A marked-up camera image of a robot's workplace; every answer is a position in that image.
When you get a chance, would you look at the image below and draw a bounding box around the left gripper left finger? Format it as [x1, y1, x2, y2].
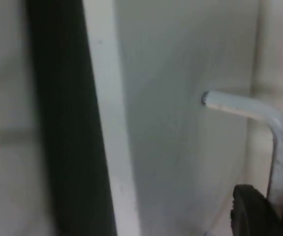
[230, 184, 283, 236]

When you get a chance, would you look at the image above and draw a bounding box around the grey drawer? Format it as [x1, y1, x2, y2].
[82, 0, 283, 236]

